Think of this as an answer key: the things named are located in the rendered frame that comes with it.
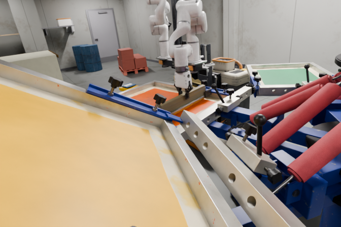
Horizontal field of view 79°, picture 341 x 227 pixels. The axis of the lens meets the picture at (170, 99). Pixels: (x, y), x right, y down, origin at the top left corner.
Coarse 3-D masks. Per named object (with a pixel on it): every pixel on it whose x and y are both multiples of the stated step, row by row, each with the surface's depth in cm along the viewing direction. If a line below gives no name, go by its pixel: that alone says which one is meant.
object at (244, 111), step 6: (234, 108) 103; (240, 108) 103; (246, 108) 102; (222, 114) 106; (228, 114) 103; (234, 114) 101; (240, 114) 99; (246, 114) 97; (240, 120) 100; (246, 120) 98
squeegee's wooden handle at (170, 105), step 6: (192, 90) 129; (198, 90) 133; (204, 90) 138; (180, 96) 122; (192, 96) 130; (198, 96) 134; (168, 102) 115; (174, 102) 118; (180, 102) 122; (186, 102) 126; (162, 108) 112; (168, 108) 116; (174, 108) 119
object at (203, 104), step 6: (150, 90) 171; (156, 90) 170; (162, 90) 168; (144, 96) 159; (198, 102) 137; (204, 102) 136; (210, 102) 135; (186, 108) 130; (192, 108) 129; (198, 108) 128; (204, 108) 127
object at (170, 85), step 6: (144, 84) 177; (150, 84) 179; (156, 84) 181; (162, 84) 175; (168, 84) 170; (126, 90) 166; (132, 90) 167; (138, 90) 171; (210, 96) 144; (216, 96) 140; (222, 96) 137
